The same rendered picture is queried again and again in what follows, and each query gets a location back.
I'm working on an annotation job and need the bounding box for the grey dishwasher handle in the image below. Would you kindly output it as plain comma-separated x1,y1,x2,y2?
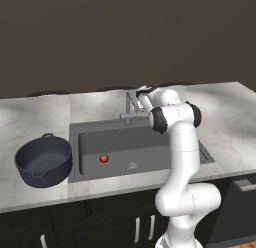
232,178,256,193

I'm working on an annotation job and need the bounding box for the black cupboard door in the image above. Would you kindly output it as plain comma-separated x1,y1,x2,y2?
53,208,146,248
0,221,54,248
144,206,172,248

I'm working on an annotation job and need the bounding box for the grey metal tap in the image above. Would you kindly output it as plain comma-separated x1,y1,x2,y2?
119,90,152,127

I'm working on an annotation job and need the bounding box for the dark blue-grey pot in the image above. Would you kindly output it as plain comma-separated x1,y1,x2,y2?
13,132,74,189

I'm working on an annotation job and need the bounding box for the dark grey sink basin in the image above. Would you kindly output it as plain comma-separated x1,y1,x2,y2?
67,117,217,184

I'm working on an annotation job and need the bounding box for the black dishwasher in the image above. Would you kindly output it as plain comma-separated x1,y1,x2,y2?
207,173,256,248

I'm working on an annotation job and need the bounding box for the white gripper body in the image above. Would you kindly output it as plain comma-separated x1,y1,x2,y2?
136,92,155,111

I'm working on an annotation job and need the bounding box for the white cupboard handle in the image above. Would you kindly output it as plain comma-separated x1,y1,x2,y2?
148,214,157,242
133,216,141,245
39,234,49,248

